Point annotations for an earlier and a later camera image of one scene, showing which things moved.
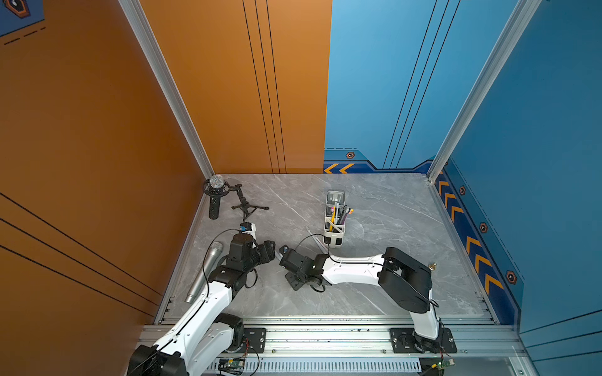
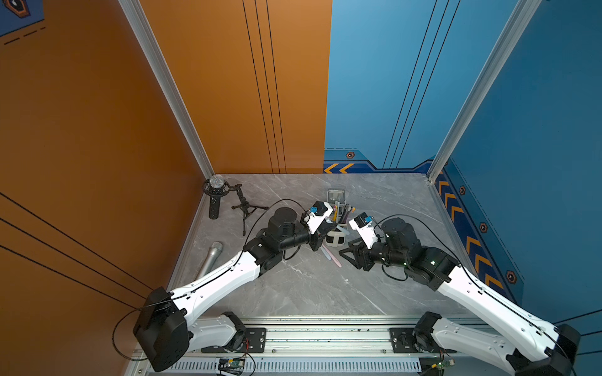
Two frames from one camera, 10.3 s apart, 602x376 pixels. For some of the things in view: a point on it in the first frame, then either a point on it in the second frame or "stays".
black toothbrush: x=341 y=214 stays
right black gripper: x=288 y=277 to x=358 y=251
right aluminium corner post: x=523 y=14 stays
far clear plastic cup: x=335 y=195 stays
